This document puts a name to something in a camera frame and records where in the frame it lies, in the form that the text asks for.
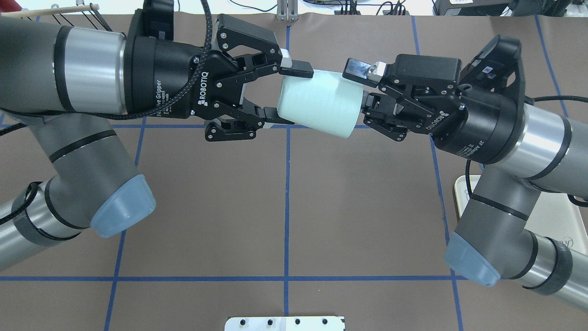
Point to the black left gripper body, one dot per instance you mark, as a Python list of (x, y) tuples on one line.
[(161, 73)]

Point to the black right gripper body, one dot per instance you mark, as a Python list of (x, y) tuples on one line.
[(486, 125)]

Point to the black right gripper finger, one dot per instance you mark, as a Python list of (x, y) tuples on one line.
[(375, 75), (378, 110)]

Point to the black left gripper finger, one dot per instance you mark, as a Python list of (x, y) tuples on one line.
[(256, 117), (275, 61)]

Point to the light green cup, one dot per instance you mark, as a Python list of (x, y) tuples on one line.
[(327, 102)]

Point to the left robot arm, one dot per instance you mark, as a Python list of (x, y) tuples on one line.
[(66, 84)]

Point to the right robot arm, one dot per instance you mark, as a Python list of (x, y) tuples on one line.
[(491, 242)]

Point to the black box with label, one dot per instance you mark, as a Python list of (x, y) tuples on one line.
[(470, 7)]

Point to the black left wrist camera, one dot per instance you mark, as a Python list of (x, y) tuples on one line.
[(155, 19)]

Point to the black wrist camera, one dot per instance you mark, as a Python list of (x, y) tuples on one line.
[(498, 68), (155, 19)]

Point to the aluminium frame post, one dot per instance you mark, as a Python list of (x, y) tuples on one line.
[(287, 10)]

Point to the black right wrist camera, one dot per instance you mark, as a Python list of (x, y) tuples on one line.
[(498, 68)]

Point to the black wire cup rack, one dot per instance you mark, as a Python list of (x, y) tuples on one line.
[(90, 11)]

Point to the white central pedestal column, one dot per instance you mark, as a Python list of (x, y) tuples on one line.
[(286, 323)]

